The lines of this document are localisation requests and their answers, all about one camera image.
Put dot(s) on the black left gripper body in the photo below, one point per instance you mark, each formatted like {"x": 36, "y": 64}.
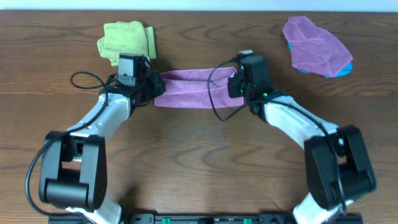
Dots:
{"x": 157, "y": 86}

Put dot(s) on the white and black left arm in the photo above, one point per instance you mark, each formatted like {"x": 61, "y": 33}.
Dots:
{"x": 73, "y": 174}

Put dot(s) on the crumpled purple cloth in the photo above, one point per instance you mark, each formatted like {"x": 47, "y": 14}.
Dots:
{"x": 315, "y": 49}

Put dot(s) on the blue cloth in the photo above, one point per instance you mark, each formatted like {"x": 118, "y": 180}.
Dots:
{"x": 345, "y": 71}

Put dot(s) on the purple microfiber cloth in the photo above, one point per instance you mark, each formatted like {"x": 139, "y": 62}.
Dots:
{"x": 189, "y": 89}

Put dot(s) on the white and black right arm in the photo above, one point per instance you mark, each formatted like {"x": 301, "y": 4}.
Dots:
{"x": 337, "y": 164}

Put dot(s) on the green folded cloth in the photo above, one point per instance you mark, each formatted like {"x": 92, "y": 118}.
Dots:
{"x": 126, "y": 37}

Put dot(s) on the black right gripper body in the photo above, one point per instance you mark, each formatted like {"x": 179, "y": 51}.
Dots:
{"x": 234, "y": 86}

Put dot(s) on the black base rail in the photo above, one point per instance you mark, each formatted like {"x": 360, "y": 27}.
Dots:
{"x": 262, "y": 218}

